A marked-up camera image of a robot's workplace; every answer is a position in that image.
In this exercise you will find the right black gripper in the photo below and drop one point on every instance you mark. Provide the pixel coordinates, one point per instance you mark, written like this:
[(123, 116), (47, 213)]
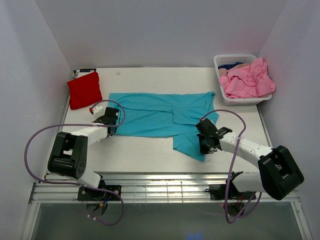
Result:
[(203, 150)]

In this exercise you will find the dark blue garment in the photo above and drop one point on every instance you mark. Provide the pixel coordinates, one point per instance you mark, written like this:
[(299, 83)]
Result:
[(228, 66)]

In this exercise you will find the beige garment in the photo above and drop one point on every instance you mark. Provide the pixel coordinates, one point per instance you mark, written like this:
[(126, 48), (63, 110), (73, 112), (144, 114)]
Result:
[(224, 72)]

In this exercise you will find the pink t shirt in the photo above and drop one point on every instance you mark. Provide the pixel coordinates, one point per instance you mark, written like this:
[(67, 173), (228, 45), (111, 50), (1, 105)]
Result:
[(251, 81)]

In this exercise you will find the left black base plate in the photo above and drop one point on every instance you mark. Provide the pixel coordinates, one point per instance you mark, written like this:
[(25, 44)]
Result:
[(89, 195)]

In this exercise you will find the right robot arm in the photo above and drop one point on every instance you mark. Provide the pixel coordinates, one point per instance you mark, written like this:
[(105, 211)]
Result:
[(278, 173)]

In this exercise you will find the folded red t shirt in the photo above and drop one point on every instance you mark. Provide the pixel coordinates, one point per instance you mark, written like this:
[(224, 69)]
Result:
[(84, 91)]

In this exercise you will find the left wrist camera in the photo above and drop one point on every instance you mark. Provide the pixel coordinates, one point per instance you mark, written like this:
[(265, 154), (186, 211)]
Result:
[(97, 110)]

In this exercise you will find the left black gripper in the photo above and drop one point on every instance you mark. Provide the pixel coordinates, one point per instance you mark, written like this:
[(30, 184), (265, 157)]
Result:
[(99, 119)]

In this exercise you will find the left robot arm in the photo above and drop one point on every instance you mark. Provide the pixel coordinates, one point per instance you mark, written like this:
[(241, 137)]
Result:
[(69, 153)]

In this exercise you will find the teal t shirt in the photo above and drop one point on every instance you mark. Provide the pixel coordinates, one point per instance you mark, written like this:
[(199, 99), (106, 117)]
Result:
[(173, 116)]

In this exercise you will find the aluminium rail frame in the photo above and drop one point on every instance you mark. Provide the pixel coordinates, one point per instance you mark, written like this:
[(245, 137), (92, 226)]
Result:
[(137, 188)]

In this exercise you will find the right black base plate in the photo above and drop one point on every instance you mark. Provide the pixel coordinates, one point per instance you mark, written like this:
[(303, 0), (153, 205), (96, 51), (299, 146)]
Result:
[(218, 192)]

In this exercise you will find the white plastic basket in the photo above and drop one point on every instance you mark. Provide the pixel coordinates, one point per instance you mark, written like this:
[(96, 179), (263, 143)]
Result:
[(227, 59)]

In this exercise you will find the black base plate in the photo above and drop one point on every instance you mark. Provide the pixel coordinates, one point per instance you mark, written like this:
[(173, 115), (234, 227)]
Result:
[(89, 195), (218, 192)]

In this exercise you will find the blue label plate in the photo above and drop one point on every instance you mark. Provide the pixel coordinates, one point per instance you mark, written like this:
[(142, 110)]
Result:
[(87, 70)]

